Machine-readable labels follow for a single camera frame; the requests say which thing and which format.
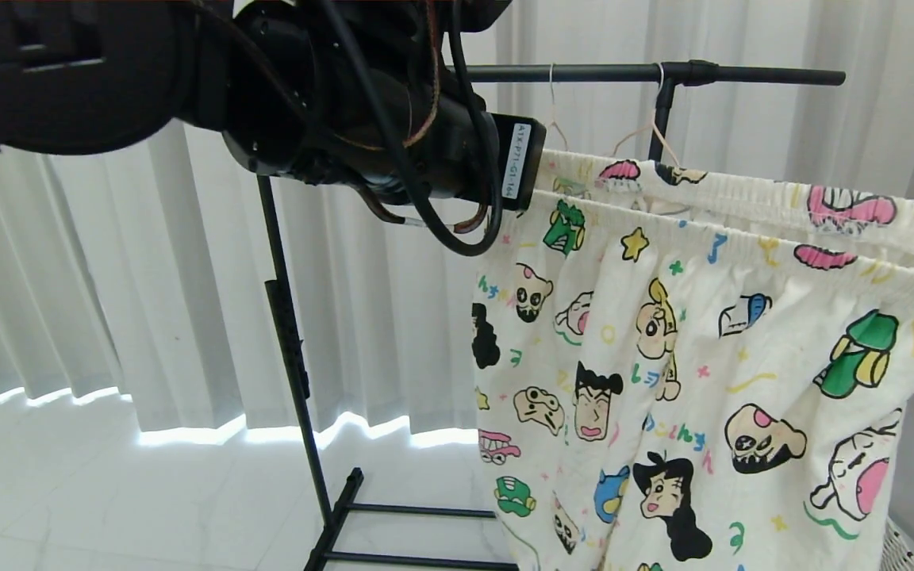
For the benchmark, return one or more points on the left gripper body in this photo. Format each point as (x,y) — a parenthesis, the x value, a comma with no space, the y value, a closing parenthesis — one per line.
(362,143)

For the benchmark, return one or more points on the cream printed garment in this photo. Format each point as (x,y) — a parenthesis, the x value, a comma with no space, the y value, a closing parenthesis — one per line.
(703,357)

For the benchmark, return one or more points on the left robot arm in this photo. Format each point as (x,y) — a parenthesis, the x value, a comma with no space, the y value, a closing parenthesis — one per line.
(68,71)

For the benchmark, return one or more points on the pink clothes hanger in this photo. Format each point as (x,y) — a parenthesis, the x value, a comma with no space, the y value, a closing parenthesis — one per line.
(551,95)
(631,141)

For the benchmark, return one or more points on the black clothes rack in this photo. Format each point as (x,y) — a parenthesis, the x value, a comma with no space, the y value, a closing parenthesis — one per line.
(584,73)

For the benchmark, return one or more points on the white laundry basket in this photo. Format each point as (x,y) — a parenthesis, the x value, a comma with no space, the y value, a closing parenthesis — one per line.
(905,551)

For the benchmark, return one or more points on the white curtain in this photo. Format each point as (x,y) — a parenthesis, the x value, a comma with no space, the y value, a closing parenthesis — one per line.
(147,277)

